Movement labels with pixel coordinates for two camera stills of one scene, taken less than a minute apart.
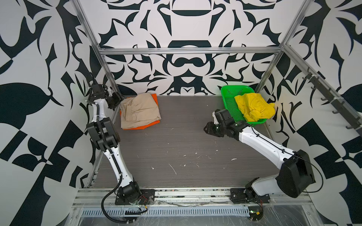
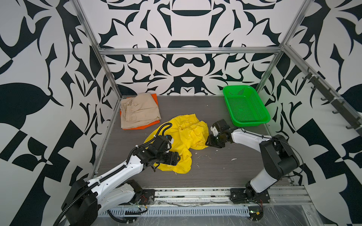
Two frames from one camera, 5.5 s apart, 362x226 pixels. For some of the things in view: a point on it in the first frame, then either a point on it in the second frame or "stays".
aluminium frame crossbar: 186,50 stays
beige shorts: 139,110 stays
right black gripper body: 217,130 → 217,141
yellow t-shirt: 254,107 → 186,132
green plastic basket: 234,107 stays
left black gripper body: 115,99 → 166,157
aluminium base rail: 103,196 stays
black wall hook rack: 347,112 stays
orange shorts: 155,96 → 120,110
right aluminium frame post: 285,42 stays
